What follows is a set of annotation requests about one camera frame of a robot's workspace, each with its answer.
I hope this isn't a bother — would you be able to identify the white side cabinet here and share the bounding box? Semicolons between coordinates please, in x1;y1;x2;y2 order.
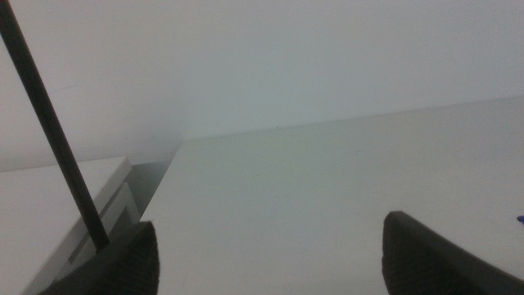
0;156;142;295

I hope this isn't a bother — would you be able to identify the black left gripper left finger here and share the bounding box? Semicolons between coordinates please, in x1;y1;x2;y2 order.
38;220;160;295

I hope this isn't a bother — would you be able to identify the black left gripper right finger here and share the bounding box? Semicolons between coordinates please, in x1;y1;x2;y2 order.
381;211;524;295

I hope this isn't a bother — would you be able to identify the thin black rod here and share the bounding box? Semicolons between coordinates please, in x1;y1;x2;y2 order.
0;0;111;252

